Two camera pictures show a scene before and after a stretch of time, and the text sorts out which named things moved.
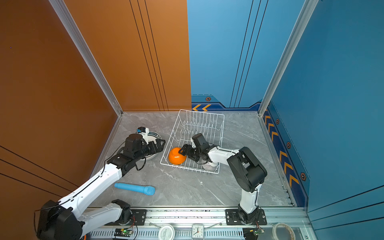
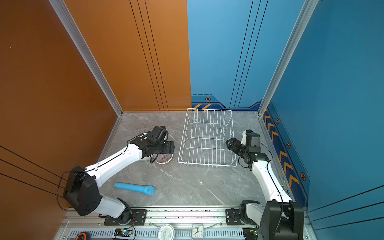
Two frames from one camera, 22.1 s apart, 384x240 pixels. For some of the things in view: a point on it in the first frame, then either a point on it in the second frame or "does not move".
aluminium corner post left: (89, 54) does not move
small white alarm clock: (197, 231) does not move
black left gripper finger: (160, 143) to (169, 147)
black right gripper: (188, 153) to (235, 147)
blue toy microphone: (146, 189) does not move
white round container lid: (166, 232) does not move
